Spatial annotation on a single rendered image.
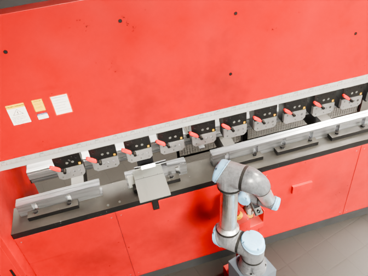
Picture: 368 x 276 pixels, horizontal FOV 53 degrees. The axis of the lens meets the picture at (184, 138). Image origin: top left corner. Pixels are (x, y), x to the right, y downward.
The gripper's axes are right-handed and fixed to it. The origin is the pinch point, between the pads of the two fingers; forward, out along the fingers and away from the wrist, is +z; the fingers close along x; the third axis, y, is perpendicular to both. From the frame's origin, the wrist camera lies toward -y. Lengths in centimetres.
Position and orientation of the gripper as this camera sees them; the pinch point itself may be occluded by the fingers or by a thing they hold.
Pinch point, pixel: (251, 214)
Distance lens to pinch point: 235.0
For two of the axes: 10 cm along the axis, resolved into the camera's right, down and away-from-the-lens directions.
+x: -9.1, 3.2, -2.7
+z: 0.5, 7.2, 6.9
